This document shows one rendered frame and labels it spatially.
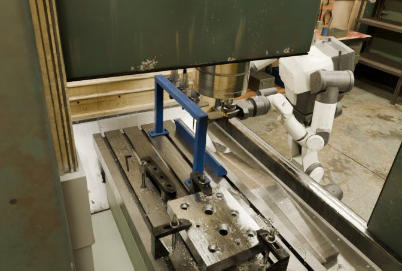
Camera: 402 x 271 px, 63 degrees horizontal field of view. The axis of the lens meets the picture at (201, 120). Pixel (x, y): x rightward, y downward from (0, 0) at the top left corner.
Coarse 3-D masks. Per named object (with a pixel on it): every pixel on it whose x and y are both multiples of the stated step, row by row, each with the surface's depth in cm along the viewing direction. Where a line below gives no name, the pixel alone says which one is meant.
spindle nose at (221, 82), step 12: (204, 72) 86; (216, 72) 85; (228, 72) 84; (240, 72) 86; (204, 84) 88; (216, 84) 86; (228, 84) 86; (240, 84) 88; (216, 96) 88; (228, 96) 88
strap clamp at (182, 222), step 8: (168, 224) 103; (176, 224) 102; (184, 224) 104; (152, 232) 102; (160, 232) 100; (168, 232) 101; (152, 240) 103; (160, 240) 102; (152, 248) 104; (160, 248) 103; (160, 256) 105
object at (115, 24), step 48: (96, 0) 57; (144, 0) 61; (192, 0) 66; (240, 0) 71; (288, 0) 77; (96, 48) 61; (144, 48) 65; (192, 48) 70; (240, 48) 77; (288, 48) 84
